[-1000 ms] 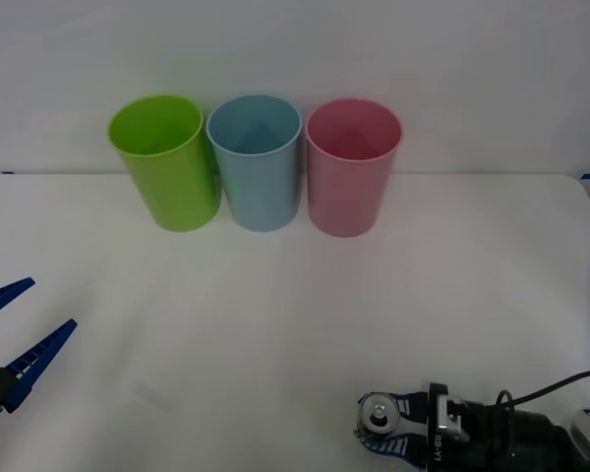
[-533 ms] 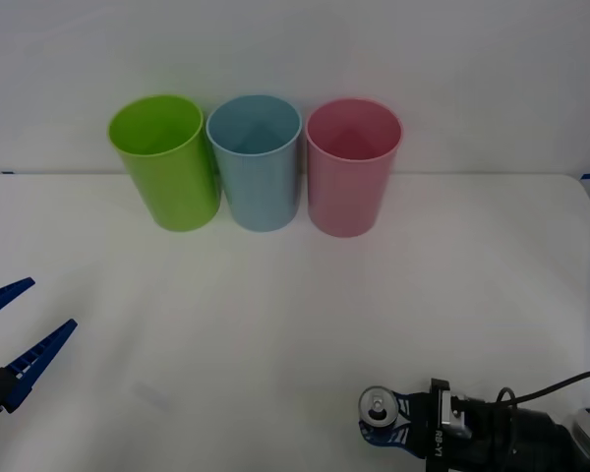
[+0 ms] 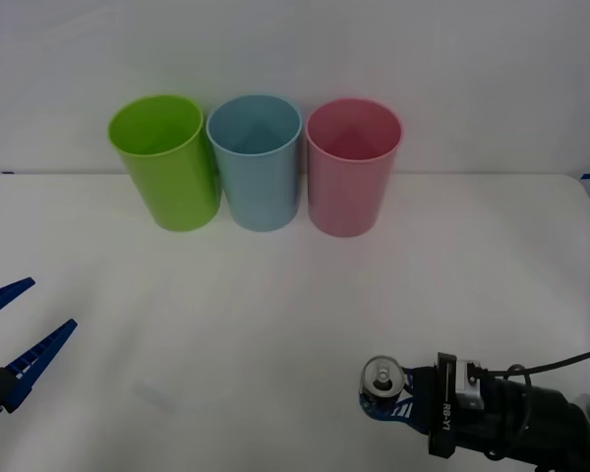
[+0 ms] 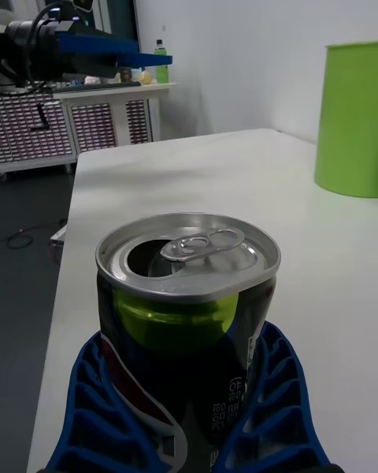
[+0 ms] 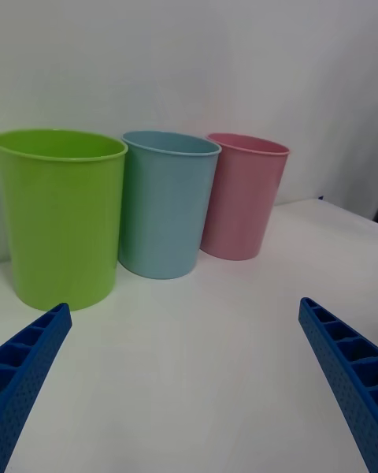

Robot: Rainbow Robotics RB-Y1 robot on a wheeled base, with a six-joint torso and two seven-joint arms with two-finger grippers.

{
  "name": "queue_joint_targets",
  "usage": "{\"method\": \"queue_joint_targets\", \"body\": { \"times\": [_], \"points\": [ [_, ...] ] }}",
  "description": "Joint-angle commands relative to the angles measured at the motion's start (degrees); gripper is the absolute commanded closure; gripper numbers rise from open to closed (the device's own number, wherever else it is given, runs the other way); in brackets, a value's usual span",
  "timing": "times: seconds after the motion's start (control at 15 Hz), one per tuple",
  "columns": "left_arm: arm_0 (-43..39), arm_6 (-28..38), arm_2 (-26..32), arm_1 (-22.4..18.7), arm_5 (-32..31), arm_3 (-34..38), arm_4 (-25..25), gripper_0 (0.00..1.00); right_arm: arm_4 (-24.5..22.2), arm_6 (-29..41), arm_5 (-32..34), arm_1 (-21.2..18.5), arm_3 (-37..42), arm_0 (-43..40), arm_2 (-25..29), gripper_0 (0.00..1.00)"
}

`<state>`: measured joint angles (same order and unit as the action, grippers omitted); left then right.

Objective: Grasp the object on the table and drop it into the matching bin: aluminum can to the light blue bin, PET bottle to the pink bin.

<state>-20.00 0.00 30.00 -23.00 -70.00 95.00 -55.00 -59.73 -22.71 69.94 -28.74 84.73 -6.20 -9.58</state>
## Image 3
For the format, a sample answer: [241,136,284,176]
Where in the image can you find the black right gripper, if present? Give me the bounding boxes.
[357,351,507,458]

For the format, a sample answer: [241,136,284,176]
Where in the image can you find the silver drink can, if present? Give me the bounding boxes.
[357,354,405,409]

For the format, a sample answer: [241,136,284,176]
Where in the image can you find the pink plastic waste bin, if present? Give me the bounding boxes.
[304,96,404,239]

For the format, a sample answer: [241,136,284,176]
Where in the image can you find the green plastic waste bin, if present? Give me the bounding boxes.
[106,93,223,233]

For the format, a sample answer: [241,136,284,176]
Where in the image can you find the pale blue plastic waste bin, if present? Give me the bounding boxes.
[205,93,305,232]

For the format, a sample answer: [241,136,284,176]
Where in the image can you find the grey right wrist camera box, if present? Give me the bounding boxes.
[454,360,484,410]

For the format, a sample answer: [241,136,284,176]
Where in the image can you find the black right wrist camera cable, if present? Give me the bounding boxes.
[470,346,590,390]

